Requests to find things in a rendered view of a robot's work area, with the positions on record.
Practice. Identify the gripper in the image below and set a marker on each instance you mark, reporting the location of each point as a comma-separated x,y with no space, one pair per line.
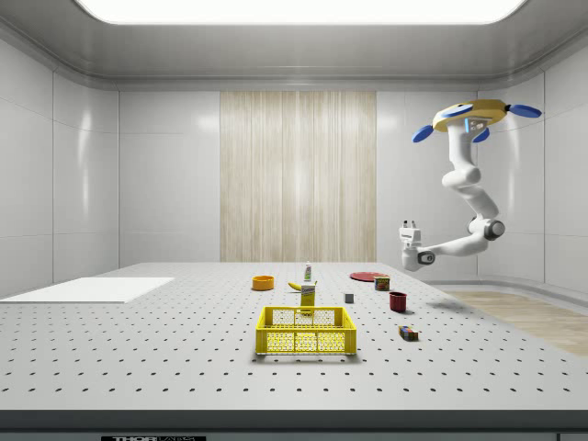
411,238

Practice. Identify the grey cube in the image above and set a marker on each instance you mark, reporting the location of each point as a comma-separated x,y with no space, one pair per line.
349,298

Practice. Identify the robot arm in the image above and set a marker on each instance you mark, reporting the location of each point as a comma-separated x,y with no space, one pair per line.
478,197

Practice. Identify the flat-sided can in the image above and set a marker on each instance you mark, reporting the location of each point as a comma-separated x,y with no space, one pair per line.
382,283

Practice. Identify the red plate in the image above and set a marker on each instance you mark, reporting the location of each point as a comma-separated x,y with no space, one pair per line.
363,276

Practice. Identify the red mug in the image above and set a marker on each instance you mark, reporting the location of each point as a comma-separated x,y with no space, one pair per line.
398,303

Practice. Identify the puzzle cube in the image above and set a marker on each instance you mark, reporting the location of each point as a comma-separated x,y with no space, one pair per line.
408,333

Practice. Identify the small white bottle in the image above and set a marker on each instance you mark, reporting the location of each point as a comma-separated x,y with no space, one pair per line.
308,273

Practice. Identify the yellow carton box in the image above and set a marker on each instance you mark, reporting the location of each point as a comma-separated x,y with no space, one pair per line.
308,294

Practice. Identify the banana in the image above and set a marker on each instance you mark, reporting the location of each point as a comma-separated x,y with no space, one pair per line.
295,286

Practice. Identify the drone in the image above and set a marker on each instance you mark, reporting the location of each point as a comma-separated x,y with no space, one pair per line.
484,110

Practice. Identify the yellow basket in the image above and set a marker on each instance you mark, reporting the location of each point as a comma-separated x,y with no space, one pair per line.
305,342

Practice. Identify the yellow bowl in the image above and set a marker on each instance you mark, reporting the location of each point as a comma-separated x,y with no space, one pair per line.
263,284

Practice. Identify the white board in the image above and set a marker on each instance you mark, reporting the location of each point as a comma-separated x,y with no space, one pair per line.
92,289

